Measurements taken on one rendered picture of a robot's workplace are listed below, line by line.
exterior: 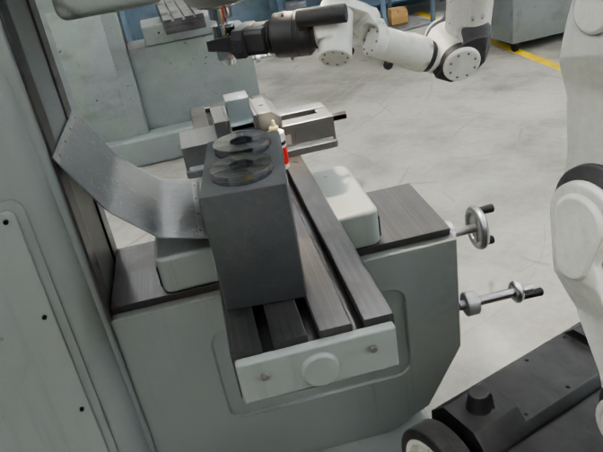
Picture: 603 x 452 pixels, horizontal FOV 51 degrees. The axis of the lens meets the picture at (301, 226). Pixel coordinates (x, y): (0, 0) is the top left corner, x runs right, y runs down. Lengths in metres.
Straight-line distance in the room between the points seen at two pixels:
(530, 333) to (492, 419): 1.19
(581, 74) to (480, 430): 0.62
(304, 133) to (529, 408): 0.73
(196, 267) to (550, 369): 0.74
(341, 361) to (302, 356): 0.06
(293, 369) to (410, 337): 0.75
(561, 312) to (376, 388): 1.03
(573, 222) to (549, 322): 1.49
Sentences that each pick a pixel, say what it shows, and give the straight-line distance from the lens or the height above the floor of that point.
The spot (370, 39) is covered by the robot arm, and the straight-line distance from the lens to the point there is 1.33.
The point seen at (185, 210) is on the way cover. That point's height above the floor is 0.89.
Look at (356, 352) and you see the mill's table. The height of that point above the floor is 0.92.
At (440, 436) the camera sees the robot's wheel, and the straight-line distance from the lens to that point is 1.21.
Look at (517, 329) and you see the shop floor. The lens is 2.41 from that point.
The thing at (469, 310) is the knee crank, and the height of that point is 0.54.
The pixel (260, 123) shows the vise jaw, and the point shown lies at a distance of 1.41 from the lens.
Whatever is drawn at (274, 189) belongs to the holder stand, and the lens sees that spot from 0.85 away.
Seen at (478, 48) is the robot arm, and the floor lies 1.15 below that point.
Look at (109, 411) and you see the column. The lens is 1.51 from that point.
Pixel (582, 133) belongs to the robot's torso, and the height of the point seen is 1.12.
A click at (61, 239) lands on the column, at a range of 1.31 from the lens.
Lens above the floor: 1.49
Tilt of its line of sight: 28 degrees down
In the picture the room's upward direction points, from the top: 10 degrees counter-clockwise
